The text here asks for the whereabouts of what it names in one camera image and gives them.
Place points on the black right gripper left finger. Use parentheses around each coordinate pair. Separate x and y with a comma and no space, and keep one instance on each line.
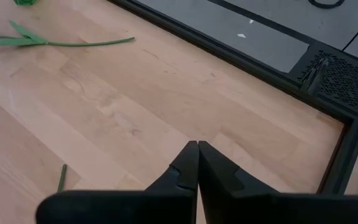
(166,205)

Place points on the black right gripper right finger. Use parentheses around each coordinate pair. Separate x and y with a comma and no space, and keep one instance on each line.
(244,208)

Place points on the pink flower bunch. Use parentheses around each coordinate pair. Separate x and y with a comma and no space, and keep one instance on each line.
(62,179)

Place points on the green glass vase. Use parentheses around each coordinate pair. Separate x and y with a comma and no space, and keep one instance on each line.
(25,2)

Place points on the black perforated computer case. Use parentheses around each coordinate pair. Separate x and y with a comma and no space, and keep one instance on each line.
(343,84)

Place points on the black metal table frame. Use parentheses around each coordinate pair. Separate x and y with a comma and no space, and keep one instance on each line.
(228,53)

